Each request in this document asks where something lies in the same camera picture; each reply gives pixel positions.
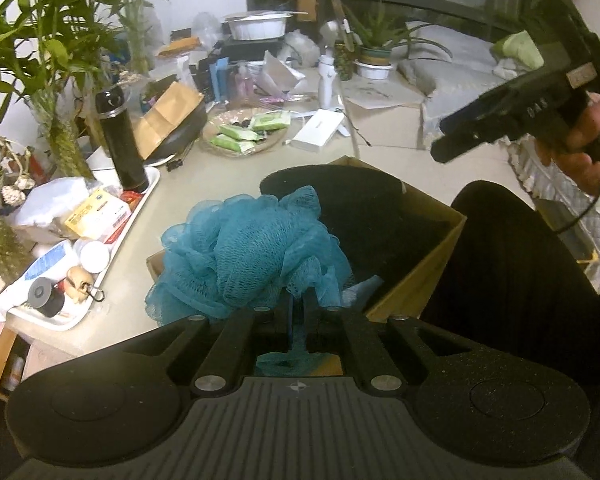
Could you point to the green pillow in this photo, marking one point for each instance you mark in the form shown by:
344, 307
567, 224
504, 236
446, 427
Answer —
520, 50

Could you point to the clear plastic bag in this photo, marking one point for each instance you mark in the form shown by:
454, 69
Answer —
207, 25

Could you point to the sofa with grey blanket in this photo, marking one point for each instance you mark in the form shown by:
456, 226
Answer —
460, 80

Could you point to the black flat box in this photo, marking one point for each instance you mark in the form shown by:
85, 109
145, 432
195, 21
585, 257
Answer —
252, 50

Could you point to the white paper bag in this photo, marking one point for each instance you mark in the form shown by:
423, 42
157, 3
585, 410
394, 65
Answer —
280, 75

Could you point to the flat cardboard sheet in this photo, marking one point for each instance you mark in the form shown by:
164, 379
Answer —
380, 115

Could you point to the black thermos bottle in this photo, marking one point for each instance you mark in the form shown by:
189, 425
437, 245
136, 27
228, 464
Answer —
122, 145

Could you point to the white plastic tray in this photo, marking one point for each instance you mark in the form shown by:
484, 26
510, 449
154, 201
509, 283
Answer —
130, 220

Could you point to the green wet wipes packet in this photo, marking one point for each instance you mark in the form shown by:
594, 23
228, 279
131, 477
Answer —
232, 144
239, 133
271, 120

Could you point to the pink soap pump bottle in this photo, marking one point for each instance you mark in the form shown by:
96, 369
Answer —
245, 80

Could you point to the bamboo in ribbed glass vase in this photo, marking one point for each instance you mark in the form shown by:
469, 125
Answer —
65, 150

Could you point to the person's black garment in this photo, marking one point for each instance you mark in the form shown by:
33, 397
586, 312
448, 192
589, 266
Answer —
510, 270

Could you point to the black carton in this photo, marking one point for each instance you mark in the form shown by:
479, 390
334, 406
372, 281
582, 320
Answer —
205, 82

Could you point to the brown paper envelope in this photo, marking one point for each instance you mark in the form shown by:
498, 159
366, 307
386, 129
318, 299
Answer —
167, 115

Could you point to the wooden side shelf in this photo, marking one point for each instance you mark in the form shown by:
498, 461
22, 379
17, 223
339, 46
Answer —
0, 370

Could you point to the potted plant in white pot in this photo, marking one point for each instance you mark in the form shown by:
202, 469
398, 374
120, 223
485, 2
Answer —
375, 55

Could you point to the white blue lotion bottle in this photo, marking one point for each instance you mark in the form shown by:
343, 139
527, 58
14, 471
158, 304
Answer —
45, 265

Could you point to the orange snack packet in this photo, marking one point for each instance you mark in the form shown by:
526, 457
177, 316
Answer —
180, 46

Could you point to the person's right hand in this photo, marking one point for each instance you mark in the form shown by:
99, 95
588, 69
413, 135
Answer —
585, 160

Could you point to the dark hard-shell case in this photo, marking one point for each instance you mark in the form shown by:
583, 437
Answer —
190, 132

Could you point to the red packet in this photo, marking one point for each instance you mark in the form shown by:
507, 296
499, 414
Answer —
132, 201

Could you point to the blue carton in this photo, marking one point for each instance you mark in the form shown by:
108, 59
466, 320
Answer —
221, 80

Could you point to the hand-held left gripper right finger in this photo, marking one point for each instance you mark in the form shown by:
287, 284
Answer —
310, 325

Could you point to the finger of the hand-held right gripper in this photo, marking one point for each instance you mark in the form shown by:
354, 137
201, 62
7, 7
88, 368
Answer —
475, 127

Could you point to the black soft hat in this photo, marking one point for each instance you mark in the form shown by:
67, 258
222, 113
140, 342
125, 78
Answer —
380, 220

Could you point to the white plastic bottle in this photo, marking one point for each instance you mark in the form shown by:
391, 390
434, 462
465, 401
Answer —
327, 85

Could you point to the yellow white small box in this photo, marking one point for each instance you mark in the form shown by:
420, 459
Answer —
97, 212

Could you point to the white foil-lidded tub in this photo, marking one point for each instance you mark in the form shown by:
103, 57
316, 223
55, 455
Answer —
257, 25

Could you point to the white flat box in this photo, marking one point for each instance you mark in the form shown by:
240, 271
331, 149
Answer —
317, 131

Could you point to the black round jar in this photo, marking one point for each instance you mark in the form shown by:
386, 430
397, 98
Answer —
46, 297

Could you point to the teal mesh bath loofah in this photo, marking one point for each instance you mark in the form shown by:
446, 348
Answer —
250, 250

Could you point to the pink packaged item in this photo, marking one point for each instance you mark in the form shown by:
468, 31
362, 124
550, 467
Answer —
280, 102

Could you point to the plate with green packets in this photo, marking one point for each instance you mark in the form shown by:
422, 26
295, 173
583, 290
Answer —
275, 142

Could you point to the white plastic bag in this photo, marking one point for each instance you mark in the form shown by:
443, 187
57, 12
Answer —
55, 200

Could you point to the white round jar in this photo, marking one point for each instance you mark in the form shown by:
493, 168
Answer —
94, 256

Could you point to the cardboard box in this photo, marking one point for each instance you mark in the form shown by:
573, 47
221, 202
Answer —
420, 280

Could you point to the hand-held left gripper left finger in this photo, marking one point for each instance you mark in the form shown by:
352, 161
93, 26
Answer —
286, 325

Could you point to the bamboo in narrow glass vase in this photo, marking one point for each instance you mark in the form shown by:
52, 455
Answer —
136, 35

